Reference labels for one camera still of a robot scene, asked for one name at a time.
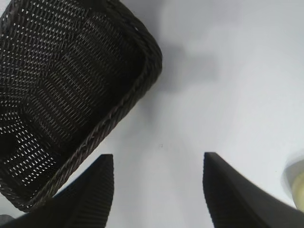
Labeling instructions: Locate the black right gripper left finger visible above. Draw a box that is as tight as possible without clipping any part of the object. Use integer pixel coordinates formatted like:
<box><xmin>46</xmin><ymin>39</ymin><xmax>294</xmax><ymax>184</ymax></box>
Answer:
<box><xmin>14</xmin><ymin>153</ymin><xmax>116</xmax><ymax>228</ymax></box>

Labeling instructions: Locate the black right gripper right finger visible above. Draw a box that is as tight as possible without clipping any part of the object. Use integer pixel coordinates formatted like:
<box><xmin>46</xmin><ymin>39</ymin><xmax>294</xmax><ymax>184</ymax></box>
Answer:
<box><xmin>202</xmin><ymin>152</ymin><xmax>304</xmax><ymax>228</ymax></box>

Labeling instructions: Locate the pale yellow egg yolk pastry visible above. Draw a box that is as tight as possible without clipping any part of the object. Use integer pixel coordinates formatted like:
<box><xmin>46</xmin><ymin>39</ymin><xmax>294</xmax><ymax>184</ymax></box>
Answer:
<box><xmin>282</xmin><ymin>155</ymin><xmax>304</xmax><ymax>212</ymax></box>

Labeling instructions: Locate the dark brown wicker basket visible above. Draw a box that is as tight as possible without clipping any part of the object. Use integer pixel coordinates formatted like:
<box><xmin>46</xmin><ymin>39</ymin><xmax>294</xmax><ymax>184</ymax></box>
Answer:
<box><xmin>0</xmin><ymin>0</ymin><xmax>163</xmax><ymax>213</ymax></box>

